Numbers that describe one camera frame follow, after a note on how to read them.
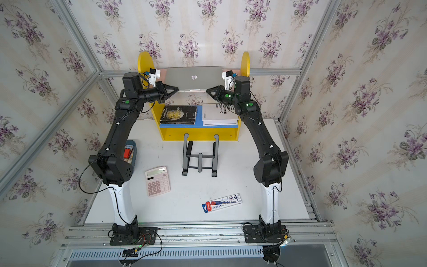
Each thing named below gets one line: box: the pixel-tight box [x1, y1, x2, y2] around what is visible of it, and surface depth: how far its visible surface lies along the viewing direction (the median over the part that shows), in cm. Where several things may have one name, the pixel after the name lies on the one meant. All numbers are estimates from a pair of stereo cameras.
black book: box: [159, 105, 197, 125], surface depth 103 cm
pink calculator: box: [144, 165, 172, 198], surface depth 90 cm
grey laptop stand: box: [181, 132, 220, 177], surface depth 95 cm
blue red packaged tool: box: [201, 193, 243, 214], surface depth 83 cm
